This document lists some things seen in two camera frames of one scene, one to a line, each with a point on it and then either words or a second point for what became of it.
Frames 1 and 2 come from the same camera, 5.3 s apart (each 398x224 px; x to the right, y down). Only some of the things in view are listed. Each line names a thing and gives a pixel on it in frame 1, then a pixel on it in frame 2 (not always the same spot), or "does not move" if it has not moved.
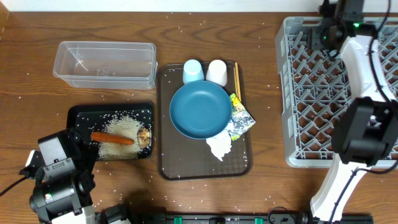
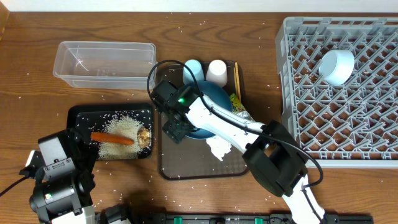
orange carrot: x=102 y=137 does not move
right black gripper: x=314 y=40 to x=177 y=133
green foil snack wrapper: x=242 y=119 does not move
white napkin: x=221 y=144 does not move
